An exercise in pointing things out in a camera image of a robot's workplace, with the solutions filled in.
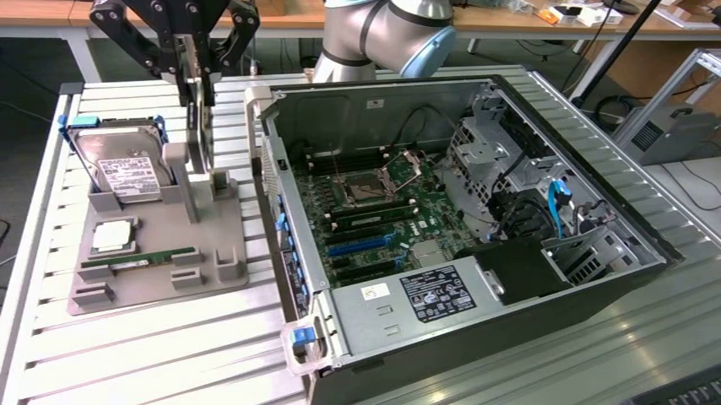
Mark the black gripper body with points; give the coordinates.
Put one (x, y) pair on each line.
(175, 4)

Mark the graphics card with black cooler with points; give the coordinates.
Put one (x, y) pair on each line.
(202, 139)

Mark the wooden box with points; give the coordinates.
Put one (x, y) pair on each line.
(274, 8)

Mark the wooden desk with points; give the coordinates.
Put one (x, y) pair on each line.
(518, 21)
(34, 19)

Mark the hard disk in blue caddy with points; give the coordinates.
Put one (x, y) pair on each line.
(115, 143)

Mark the black RAM slot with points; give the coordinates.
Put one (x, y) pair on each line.
(349, 163)
(349, 156)
(371, 206)
(371, 211)
(371, 216)
(349, 160)

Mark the metal locking lever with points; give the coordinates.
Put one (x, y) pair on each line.
(337, 165)

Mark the CPU socket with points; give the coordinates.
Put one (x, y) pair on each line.
(363, 190)

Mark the metal socket cover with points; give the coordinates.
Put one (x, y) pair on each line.
(402, 169)

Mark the silver CPU chip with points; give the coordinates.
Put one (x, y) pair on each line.
(112, 235)

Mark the grey parts rack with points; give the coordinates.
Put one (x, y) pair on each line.
(163, 240)

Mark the black expansion slot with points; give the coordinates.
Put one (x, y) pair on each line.
(371, 273)
(366, 260)
(355, 236)

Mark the silver disk bay cage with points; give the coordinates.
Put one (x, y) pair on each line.
(492, 148)

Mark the green motherboard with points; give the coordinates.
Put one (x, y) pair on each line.
(434, 211)

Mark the blue expansion slot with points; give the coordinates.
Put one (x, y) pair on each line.
(361, 245)

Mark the orange small box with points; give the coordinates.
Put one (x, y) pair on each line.
(549, 17)

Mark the black white small device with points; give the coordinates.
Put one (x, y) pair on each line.
(565, 9)

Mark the silver chipset heatsink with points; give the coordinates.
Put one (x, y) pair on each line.
(427, 254)

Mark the white box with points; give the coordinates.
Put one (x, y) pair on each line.
(597, 17)

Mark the black tripod pole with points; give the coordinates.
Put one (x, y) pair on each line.
(620, 48)

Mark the black monitor foot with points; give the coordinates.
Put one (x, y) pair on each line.
(620, 5)

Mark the blue plastic clip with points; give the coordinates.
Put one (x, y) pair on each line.
(299, 338)

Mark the grey power supply unit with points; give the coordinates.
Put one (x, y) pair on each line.
(355, 337)

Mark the black plastic shroud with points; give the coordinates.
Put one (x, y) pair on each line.
(518, 274)

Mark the grey machine housing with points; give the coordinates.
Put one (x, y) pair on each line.
(676, 139)

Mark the perforated metal disk bay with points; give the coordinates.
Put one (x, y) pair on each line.
(610, 249)

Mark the black open PC case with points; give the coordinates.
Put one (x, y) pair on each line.
(422, 358)

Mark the black keyboard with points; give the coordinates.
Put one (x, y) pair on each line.
(696, 394)

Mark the grey corner bracket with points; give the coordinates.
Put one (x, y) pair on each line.
(259, 101)

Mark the aluminium profile frame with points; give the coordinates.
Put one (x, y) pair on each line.
(673, 84)

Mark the clear corner bracket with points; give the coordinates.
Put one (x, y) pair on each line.
(298, 363)

